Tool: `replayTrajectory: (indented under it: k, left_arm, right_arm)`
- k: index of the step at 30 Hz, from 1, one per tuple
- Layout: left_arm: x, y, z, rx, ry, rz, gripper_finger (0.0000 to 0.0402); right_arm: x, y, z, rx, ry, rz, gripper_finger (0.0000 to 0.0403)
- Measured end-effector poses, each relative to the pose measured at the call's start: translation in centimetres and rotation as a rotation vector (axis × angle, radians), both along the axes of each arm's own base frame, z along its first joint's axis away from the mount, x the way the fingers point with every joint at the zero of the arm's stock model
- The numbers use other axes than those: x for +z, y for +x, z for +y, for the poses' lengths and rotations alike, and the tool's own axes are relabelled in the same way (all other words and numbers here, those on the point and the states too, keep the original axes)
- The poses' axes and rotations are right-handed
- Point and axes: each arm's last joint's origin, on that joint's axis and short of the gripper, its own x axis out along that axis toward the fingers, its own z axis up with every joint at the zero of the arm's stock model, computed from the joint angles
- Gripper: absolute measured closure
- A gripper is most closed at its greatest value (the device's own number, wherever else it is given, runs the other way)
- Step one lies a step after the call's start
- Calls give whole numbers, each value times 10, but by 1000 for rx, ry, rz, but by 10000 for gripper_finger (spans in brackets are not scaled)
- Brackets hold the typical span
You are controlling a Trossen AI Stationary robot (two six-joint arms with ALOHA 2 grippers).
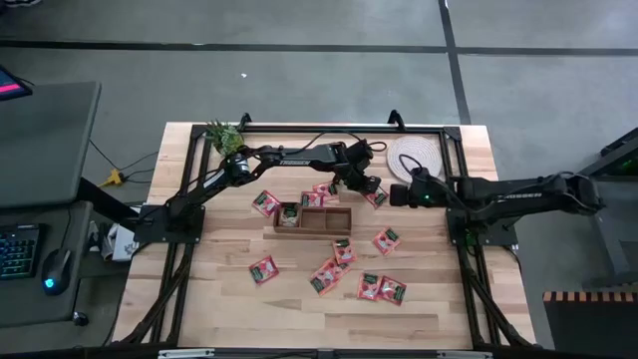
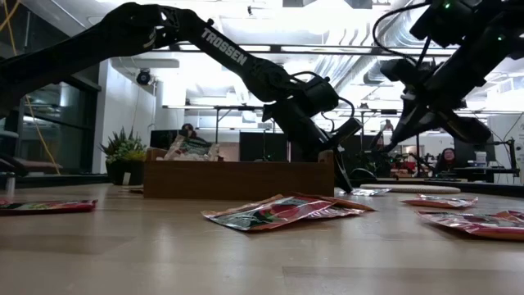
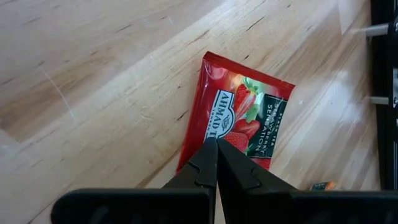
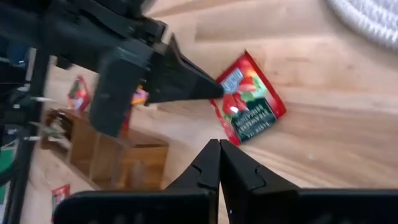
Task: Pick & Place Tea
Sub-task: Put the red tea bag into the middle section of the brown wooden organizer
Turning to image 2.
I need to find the potted green succulent plant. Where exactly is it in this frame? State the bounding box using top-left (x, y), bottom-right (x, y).
top-left (99, 126), bottom-right (147, 186)

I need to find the long ceiling light bar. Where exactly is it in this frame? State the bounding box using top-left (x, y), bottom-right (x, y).
top-left (155, 43), bottom-right (459, 57)

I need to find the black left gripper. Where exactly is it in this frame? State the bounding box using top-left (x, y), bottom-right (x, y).
top-left (261, 98), bottom-right (355, 194)

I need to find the black round ceiling speaker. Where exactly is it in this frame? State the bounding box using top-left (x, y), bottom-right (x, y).
top-left (135, 68), bottom-right (153, 87)

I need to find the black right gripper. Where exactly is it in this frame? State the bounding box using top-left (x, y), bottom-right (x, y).
top-left (382, 77), bottom-right (493, 153)

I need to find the wooden three-compartment tea box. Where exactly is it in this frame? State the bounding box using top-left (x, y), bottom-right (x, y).
top-left (142, 147), bottom-right (336, 201)

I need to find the black office partition wall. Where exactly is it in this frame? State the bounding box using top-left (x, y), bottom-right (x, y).
top-left (239, 131), bottom-right (290, 163)

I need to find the black arched frame bracket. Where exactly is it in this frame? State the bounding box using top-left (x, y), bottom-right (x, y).
top-left (349, 166), bottom-right (378, 182)

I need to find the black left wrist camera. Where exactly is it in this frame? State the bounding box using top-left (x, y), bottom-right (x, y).
top-left (323, 117), bottom-right (364, 149)

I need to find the small white post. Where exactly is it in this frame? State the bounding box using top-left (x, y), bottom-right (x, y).
top-left (3, 171), bottom-right (17, 197)

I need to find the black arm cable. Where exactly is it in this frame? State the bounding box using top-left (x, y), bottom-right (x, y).
top-left (288, 70), bottom-right (356, 124)
top-left (371, 2), bottom-right (431, 69)

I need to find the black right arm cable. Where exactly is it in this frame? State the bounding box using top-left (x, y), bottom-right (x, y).
top-left (371, 2), bottom-right (431, 69)

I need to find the orange peach tea packet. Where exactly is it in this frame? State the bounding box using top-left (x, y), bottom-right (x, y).
top-left (401, 193), bottom-right (479, 210)
top-left (306, 206), bottom-right (367, 220)
top-left (416, 209), bottom-right (524, 242)
top-left (292, 192), bottom-right (377, 213)
top-left (201, 195), bottom-right (337, 233)

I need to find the dark background desk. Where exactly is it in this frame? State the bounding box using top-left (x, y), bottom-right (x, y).
top-left (425, 166), bottom-right (522, 184)

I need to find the beige tea packet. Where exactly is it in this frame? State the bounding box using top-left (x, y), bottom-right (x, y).
top-left (162, 134), bottom-right (221, 162)
top-left (335, 187), bottom-right (393, 197)

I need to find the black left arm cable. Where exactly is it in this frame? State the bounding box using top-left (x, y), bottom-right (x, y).
top-left (288, 70), bottom-right (356, 124)

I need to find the yellow hanging cable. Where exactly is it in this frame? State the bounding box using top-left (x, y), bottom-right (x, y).
top-left (0, 0), bottom-right (62, 176)

